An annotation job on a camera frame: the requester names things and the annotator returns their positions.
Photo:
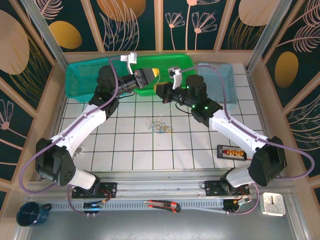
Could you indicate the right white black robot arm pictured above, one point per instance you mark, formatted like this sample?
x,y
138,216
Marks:
x,y
231,131

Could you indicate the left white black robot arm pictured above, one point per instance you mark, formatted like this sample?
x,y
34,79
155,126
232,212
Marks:
x,y
85,128

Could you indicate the green plastic mesh basket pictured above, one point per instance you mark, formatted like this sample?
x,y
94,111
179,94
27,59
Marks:
x,y
162,62

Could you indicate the teal plastic mesh basket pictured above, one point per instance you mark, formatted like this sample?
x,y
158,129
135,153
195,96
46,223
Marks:
x,y
80,80

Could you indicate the light blue plastic basket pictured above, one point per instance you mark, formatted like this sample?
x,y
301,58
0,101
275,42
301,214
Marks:
x,y
231,90

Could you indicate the black board with orange connectors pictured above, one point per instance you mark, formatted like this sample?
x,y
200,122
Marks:
x,y
231,152

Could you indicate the red black box cutter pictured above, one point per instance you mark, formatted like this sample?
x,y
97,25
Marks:
x,y
162,205

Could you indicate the small controller board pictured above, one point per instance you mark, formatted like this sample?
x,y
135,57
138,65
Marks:
x,y
233,203
93,205

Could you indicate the white square alarm clock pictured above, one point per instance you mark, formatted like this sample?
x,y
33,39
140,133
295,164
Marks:
x,y
271,203

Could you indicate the dark blue mug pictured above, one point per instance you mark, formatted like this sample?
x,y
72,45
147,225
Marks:
x,y
27,215

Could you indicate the aluminium frame post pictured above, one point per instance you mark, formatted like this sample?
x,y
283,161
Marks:
x,y
47,37
265,37

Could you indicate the aluminium mounting rail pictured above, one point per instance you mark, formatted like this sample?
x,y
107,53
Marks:
x,y
160,186

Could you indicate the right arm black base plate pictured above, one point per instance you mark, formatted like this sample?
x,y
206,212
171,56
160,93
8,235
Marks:
x,y
211,186

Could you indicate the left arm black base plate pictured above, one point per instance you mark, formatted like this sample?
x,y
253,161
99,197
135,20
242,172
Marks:
x,y
111,186

